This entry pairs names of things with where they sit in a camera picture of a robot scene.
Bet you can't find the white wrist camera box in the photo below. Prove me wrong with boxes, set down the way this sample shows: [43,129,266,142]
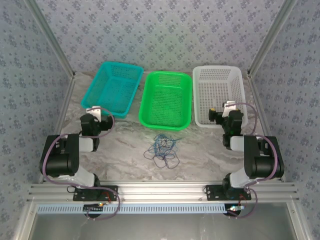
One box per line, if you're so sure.
[223,100,238,116]
[86,105,103,124]

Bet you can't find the white perforated plastic basket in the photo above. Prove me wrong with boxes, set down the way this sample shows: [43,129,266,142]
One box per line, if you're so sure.
[192,65,249,129]

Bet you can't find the purple arm harness cable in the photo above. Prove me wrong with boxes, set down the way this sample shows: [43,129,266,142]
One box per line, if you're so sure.
[41,107,121,221]
[228,101,280,220]

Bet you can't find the grey metal lower panel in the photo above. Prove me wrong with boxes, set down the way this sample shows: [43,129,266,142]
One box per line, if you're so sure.
[14,201,310,240]

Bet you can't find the aluminium table side rail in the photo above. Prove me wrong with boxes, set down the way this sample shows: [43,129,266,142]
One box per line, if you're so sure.
[246,74,287,183]
[37,74,77,186]

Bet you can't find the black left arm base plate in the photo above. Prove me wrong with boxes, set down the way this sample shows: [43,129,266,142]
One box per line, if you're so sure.
[72,185,119,202]

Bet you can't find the small black circuit board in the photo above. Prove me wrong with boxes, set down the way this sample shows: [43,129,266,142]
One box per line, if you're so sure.
[225,204,245,217]
[83,202,105,218]

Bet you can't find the white slotted cable duct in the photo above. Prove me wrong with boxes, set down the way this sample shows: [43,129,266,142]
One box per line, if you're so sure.
[36,202,242,215]

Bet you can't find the teal perforated plastic basket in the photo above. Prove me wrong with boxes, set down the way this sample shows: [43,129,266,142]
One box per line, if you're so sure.
[80,61,145,120]

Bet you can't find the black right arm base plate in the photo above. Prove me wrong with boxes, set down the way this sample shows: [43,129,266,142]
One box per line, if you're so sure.
[204,184,252,201]

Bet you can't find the green perforated plastic basket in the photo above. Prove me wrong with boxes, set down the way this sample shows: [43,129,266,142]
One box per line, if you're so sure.
[138,70,193,131]

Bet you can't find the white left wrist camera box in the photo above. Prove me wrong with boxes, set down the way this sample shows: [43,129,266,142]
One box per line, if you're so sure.
[86,105,103,124]

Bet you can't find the purple right arm harness cable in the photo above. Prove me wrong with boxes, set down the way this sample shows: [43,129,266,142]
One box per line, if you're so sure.
[228,101,280,220]

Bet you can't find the purple left arm harness cable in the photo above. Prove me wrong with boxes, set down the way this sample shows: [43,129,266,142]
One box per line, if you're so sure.
[41,107,121,221]

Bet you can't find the aluminium frame post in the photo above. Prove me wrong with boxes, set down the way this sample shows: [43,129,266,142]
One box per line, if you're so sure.
[246,0,300,77]
[24,0,76,79]

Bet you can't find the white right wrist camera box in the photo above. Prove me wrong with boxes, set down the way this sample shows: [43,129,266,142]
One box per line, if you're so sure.
[223,100,238,116]

